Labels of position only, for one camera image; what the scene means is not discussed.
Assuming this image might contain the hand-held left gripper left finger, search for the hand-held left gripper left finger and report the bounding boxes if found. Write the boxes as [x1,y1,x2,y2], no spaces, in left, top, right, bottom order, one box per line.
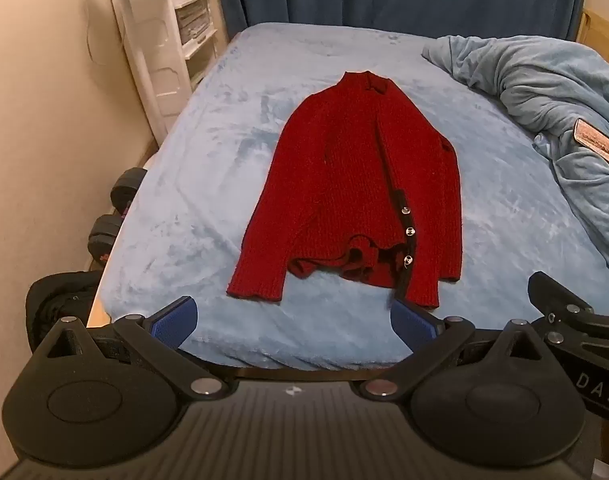
[37,296,230,401]

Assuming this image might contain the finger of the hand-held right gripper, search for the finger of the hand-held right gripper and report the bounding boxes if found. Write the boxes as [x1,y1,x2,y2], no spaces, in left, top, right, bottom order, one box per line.
[529,271,609,347]

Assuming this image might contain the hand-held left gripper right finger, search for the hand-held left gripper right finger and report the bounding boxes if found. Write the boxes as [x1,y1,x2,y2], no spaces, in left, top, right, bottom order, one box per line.
[352,297,560,402]

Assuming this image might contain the red knit cardigan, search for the red knit cardigan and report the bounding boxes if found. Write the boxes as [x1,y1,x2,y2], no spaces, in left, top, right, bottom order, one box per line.
[227,71,463,310]

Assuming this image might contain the black dumbbell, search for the black dumbbell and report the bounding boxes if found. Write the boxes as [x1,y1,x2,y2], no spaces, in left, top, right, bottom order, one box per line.
[88,215,122,266]
[109,167,148,216]

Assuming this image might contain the black bag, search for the black bag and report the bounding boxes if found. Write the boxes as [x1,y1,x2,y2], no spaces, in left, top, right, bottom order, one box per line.
[25,271,102,356]

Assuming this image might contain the bed with blue sheet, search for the bed with blue sheet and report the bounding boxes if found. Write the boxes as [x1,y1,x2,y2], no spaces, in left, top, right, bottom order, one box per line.
[87,21,609,376]

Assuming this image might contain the smartphone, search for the smartphone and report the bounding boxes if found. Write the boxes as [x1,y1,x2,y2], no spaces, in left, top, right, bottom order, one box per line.
[573,119,609,167]

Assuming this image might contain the blue fleece blanket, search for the blue fleece blanket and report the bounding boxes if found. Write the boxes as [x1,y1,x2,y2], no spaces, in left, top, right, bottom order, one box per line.
[421,35,609,281]

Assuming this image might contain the white standing fan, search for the white standing fan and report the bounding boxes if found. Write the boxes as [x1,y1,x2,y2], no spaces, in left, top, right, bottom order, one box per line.
[82,0,192,148]

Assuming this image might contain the white shelf unit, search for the white shelf unit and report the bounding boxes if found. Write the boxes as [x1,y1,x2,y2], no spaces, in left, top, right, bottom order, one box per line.
[172,0,230,88]

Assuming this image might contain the wooden headboard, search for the wooden headboard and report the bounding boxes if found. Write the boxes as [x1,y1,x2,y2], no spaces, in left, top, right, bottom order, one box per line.
[575,7,609,48]

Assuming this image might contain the stack of papers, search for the stack of papers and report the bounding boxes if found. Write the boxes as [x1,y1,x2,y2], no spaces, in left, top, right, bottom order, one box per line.
[177,2,208,43]

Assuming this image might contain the white fan cord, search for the white fan cord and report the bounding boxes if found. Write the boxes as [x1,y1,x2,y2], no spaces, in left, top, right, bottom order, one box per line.
[83,0,108,66]

